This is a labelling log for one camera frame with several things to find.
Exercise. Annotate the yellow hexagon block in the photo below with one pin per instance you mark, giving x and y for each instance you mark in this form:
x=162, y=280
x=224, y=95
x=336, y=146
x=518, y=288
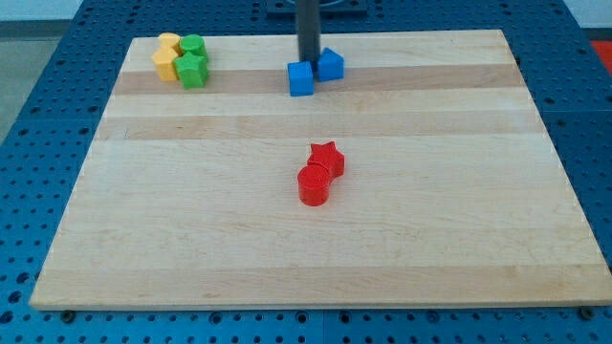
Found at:
x=163, y=60

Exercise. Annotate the yellow heart block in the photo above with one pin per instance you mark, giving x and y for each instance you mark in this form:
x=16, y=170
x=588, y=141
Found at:
x=170, y=40

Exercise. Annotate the blue triangle block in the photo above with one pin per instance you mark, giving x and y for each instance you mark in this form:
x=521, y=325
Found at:
x=330, y=66

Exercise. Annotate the green cylinder block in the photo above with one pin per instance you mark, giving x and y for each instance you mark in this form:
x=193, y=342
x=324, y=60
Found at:
x=194, y=44

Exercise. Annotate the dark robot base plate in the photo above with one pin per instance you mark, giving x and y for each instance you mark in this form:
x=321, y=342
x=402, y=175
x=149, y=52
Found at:
x=286, y=8

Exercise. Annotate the green star block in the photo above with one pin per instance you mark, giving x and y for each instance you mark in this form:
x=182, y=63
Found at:
x=192, y=70

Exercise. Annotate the red cylinder block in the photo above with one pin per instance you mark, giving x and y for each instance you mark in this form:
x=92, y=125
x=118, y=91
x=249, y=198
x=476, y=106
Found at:
x=313, y=185

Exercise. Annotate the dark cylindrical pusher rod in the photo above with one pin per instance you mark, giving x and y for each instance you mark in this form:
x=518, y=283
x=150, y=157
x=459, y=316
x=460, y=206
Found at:
x=307, y=24

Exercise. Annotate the blue cube block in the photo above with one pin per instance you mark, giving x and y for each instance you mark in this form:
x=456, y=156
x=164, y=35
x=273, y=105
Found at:
x=301, y=79

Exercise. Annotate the red star block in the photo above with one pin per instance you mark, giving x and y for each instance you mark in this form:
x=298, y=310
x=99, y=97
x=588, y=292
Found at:
x=328, y=156

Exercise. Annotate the wooden board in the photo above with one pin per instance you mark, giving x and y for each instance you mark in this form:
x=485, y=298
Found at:
x=453, y=195

